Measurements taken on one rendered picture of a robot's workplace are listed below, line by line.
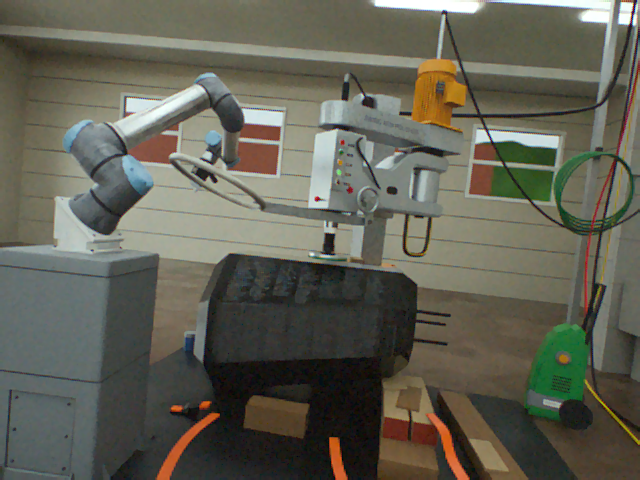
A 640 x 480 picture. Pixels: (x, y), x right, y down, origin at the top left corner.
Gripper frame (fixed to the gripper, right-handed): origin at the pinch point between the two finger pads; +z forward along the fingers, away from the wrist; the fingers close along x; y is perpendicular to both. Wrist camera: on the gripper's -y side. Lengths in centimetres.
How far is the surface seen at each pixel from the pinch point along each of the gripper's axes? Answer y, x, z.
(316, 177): -27, 67, -38
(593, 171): -266, 97, -179
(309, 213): -25, 80, -17
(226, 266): -16, 48, 30
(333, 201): -31, 84, -29
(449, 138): -87, 87, -101
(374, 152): -99, 20, -89
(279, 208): -8, 77, -11
